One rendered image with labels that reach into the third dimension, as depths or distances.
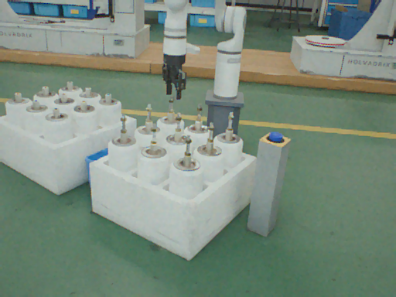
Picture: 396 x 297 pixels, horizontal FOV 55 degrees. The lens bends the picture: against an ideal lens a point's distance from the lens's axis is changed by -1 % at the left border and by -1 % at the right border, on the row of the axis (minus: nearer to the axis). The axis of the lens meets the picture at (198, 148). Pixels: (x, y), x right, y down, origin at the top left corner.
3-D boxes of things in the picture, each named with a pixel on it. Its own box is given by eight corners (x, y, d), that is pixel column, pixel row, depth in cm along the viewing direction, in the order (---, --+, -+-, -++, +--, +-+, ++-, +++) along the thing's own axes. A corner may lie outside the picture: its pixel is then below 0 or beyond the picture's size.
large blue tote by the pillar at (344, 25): (325, 35, 538) (330, 8, 522) (353, 37, 539) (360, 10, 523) (336, 42, 493) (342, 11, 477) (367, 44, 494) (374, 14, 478)
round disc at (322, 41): (302, 39, 316) (302, 32, 314) (339, 42, 314) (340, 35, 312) (308, 46, 288) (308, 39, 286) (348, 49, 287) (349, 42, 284)
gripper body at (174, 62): (158, 48, 127) (158, 76, 131) (170, 54, 121) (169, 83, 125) (179, 47, 131) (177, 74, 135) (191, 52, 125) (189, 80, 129)
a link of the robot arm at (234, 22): (249, 6, 139) (244, 54, 147) (223, 4, 141) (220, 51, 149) (244, 8, 131) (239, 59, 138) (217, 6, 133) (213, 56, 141)
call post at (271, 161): (255, 219, 129) (269, 133, 116) (274, 227, 126) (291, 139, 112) (246, 229, 123) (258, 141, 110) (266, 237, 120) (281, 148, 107)
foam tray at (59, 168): (77, 133, 183) (75, 97, 175) (137, 158, 163) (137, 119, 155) (-2, 160, 154) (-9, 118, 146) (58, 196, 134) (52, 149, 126)
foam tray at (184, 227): (165, 168, 157) (165, 127, 149) (250, 202, 138) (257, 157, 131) (92, 211, 127) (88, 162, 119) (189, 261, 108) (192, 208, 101)
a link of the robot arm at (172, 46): (201, 54, 126) (202, 35, 124) (170, 56, 121) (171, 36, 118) (187, 49, 133) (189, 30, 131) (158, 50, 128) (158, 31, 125)
